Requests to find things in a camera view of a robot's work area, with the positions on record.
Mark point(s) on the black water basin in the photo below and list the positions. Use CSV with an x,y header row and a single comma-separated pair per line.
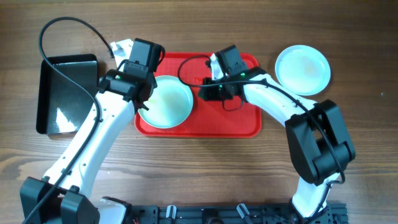
x,y
62,106

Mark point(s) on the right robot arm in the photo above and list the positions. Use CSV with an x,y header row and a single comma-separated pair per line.
x,y
319,143

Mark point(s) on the white plate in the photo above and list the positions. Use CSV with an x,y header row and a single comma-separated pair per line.
x,y
303,70
169,105

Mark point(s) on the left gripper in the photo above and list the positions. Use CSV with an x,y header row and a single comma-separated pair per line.
x,y
143,104

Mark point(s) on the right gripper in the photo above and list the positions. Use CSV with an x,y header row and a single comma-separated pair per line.
x,y
208,93

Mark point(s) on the red plastic tray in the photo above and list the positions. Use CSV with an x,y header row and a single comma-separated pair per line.
x,y
208,119

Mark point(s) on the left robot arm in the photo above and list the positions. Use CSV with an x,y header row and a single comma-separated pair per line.
x,y
62,195

